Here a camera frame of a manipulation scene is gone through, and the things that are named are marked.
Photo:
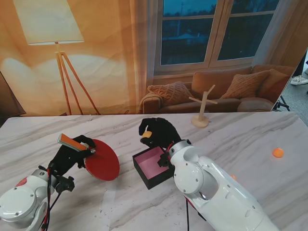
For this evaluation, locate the person with white sneakers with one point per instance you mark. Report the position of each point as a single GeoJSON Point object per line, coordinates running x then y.
{"type": "Point", "coordinates": [299, 80]}

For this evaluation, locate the black tripod stand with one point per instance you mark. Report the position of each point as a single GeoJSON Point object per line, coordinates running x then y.
{"type": "Point", "coordinates": [280, 104]}

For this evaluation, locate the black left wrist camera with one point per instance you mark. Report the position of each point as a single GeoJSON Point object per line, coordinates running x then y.
{"type": "Point", "coordinates": [65, 184]}

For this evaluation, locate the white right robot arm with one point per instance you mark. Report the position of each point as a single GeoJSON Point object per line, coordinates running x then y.
{"type": "Point", "coordinates": [204, 178]}

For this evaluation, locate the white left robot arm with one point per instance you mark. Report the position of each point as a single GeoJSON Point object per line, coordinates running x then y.
{"type": "Point", "coordinates": [19, 204]}

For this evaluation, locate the wooden mug tree stand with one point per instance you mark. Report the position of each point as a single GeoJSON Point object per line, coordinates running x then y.
{"type": "Point", "coordinates": [200, 123]}

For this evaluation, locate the black box with pink lining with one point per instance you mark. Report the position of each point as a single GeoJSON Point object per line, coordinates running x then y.
{"type": "Point", "coordinates": [149, 166]}

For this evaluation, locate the red ping pong bat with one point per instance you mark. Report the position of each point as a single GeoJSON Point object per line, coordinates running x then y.
{"type": "Point", "coordinates": [103, 161]}

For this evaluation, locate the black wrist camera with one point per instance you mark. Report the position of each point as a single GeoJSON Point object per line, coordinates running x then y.
{"type": "Point", "coordinates": [163, 160]}
{"type": "Point", "coordinates": [65, 184]}

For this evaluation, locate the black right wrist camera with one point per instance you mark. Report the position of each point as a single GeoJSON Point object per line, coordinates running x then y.
{"type": "Point", "coordinates": [163, 160]}

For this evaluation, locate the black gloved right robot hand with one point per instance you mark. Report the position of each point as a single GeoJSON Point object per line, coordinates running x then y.
{"type": "Point", "coordinates": [163, 132]}

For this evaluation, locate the printed living room backdrop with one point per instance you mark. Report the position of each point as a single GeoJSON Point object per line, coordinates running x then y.
{"type": "Point", "coordinates": [108, 60]}

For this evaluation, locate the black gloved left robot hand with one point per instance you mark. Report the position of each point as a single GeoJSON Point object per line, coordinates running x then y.
{"type": "Point", "coordinates": [65, 160]}

